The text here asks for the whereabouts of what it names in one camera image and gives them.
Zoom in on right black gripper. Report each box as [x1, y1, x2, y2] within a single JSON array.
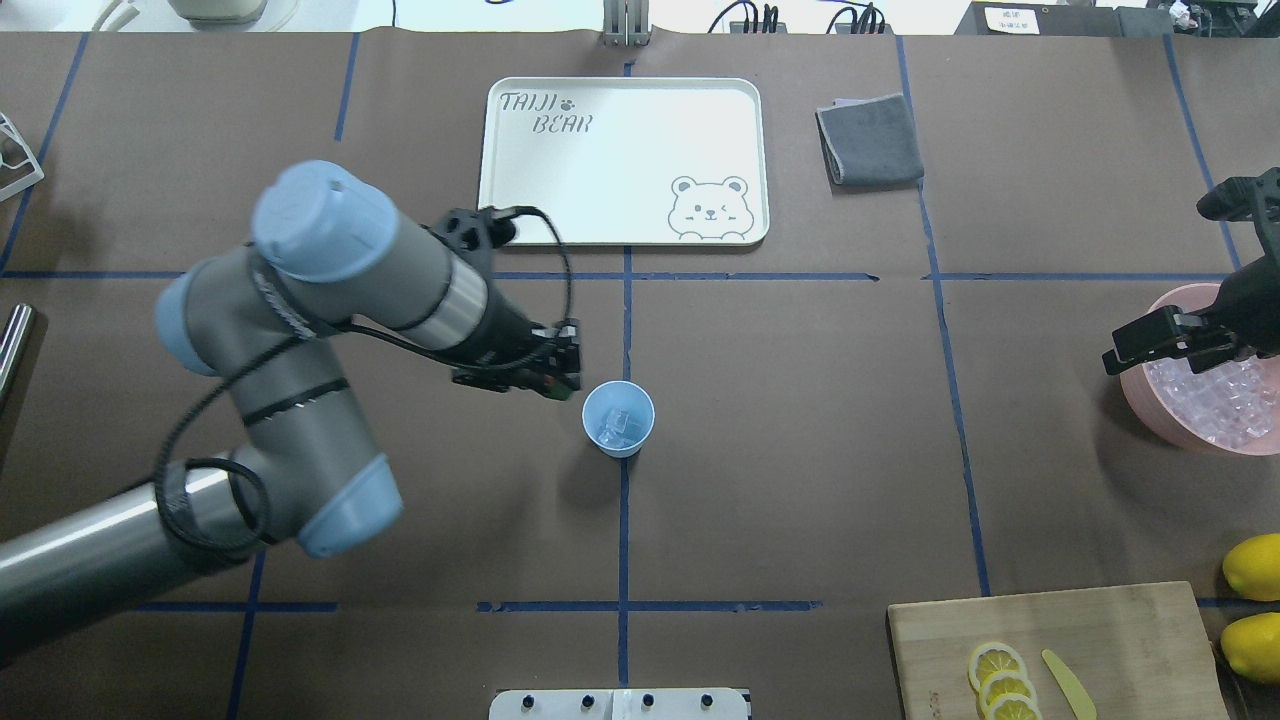
[[1102, 220, 1279, 375]]

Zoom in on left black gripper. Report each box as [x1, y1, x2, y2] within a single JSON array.
[[451, 290, 581, 401]]

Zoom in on light blue plastic cup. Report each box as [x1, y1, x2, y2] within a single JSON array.
[[581, 380, 657, 459]]

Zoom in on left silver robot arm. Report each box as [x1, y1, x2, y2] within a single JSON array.
[[1, 160, 581, 664]]

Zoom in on pink bowl of ice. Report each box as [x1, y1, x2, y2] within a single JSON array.
[[1117, 282, 1280, 457]]

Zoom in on cream bear tray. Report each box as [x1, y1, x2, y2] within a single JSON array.
[[477, 77, 771, 249]]

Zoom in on yellow lemon back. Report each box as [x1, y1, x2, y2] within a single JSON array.
[[1221, 533, 1279, 602]]

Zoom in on yellow lemon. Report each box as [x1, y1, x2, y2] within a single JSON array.
[[1221, 533, 1279, 602], [1219, 612, 1279, 685]]

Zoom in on wooden cutting board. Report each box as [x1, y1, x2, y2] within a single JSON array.
[[887, 582, 1228, 719]]

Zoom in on yellow lemon right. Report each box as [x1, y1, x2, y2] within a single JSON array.
[[1219, 612, 1279, 685]]

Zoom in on grey folded cloth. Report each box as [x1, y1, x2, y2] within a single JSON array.
[[815, 92, 925, 188]]

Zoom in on black box with label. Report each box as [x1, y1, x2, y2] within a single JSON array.
[[954, 1, 1174, 38]]

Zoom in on yellow plastic knife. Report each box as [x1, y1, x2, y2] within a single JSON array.
[[1039, 648, 1100, 720]]

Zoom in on lemon slices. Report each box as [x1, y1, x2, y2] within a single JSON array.
[[966, 641, 1044, 719]]

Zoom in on iridescent metal muddler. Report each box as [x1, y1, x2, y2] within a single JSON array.
[[1, 304, 36, 407]]

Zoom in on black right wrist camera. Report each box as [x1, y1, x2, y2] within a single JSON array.
[[1196, 167, 1279, 223]]

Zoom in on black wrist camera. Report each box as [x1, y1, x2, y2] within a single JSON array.
[[422, 208, 517, 255], [1196, 167, 1279, 223]]

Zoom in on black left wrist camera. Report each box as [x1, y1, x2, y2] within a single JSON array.
[[422, 208, 517, 255]]

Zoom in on aluminium frame post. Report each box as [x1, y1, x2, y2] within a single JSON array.
[[602, 0, 652, 47]]

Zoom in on white wire cup rack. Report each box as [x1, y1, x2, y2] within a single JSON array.
[[1, 113, 45, 202]]

